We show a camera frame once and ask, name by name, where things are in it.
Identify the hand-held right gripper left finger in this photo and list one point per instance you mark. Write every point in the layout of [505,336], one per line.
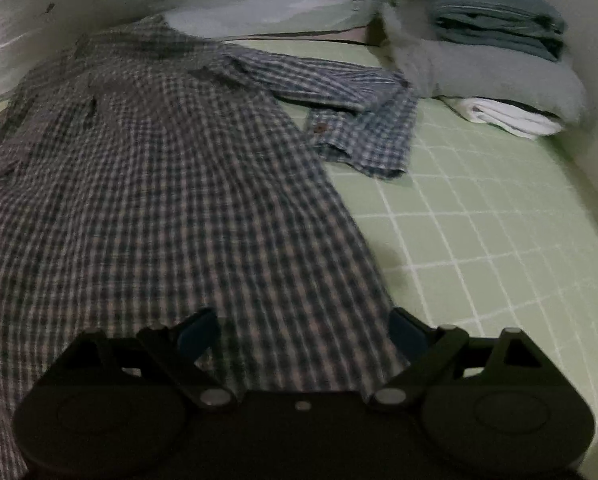
[198,335]

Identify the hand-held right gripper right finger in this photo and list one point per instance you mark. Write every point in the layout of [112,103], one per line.
[404,334]

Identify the blue plaid shirt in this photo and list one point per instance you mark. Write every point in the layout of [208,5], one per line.
[149,185]

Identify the folded blue-grey clothes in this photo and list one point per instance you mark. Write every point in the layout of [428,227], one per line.
[489,10]

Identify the folded white towel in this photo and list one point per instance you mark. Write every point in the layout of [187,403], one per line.
[509,115]

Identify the fluffy pale blanket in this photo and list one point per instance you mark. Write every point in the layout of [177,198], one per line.
[504,80]

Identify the white carrot-print cloth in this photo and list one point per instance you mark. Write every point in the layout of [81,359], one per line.
[34,25]

